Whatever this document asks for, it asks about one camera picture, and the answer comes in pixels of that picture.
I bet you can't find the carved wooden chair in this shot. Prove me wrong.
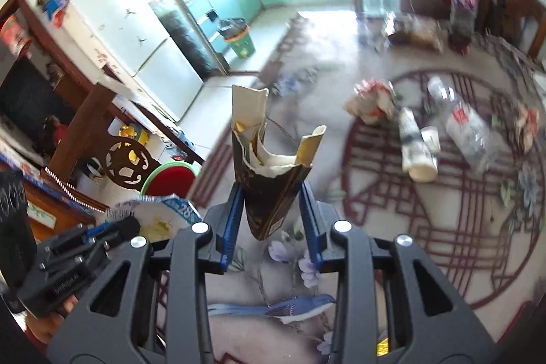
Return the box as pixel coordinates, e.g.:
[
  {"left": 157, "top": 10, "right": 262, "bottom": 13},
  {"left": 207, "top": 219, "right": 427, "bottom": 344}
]
[{"left": 40, "top": 81, "right": 206, "bottom": 203}]

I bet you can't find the red wrapper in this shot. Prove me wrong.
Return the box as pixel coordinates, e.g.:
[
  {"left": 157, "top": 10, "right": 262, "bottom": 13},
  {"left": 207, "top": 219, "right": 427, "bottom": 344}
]
[{"left": 343, "top": 79, "right": 396, "bottom": 126}]

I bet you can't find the clear water bottle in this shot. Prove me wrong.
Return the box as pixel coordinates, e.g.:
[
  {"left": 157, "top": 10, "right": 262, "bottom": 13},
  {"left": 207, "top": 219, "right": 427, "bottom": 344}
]
[{"left": 428, "top": 77, "right": 503, "bottom": 175}]

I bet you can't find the white paper ball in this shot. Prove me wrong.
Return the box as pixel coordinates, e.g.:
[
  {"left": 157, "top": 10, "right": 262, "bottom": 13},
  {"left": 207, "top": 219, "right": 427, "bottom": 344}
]
[{"left": 515, "top": 102, "right": 540, "bottom": 153}]

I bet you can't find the person's left hand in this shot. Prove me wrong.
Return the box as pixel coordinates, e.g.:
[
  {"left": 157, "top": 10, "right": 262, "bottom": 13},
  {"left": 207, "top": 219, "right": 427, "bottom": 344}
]
[{"left": 25, "top": 296, "right": 79, "bottom": 346}]

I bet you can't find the snack bag on table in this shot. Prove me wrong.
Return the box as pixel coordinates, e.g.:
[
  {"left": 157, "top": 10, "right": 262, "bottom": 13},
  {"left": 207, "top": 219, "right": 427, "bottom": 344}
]
[{"left": 382, "top": 12, "right": 444, "bottom": 54}]

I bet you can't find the torn brown cardboard box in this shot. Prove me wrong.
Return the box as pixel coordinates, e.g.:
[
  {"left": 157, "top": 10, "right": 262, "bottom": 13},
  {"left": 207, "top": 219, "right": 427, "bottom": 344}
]
[{"left": 231, "top": 85, "right": 327, "bottom": 241}]

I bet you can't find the purple drink bottle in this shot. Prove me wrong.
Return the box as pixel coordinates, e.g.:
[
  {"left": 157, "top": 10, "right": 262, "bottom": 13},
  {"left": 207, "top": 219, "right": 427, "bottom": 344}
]
[{"left": 449, "top": 0, "right": 479, "bottom": 55}]

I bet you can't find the green kitchen trash bin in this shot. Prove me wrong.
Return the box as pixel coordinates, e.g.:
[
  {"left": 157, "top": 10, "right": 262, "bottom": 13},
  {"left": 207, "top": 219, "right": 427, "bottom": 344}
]
[{"left": 217, "top": 17, "right": 255, "bottom": 59}]

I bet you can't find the white patterned wrapper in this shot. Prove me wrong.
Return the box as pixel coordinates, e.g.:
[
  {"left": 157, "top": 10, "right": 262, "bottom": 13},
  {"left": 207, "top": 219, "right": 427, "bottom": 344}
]
[{"left": 398, "top": 107, "right": 438, "bottom": 183}]

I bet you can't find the red green trash basket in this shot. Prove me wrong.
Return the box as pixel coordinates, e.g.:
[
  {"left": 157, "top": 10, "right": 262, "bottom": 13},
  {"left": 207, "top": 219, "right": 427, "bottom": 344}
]
[{"left": 140, "top": 161, "right": 200, "bottom": 199}]

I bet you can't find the pink white carton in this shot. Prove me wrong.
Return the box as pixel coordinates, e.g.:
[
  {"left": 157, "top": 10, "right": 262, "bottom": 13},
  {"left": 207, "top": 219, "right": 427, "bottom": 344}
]
[{"left": 104, "top": 194, "right": 202, "bottom": 242}]

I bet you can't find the white refrigerator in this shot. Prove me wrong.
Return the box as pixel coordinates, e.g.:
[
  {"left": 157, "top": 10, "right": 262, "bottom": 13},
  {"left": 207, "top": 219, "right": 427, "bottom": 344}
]
[{"left": 63, "top": 0, "right": 203, "bottom": 122}]

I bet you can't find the dark wooden chair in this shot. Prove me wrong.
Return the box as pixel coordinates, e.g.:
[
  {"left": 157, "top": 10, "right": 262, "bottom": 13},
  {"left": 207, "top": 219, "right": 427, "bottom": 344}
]
[{"left": 476, "top": 0, "right": 545, "bottom": 61}]

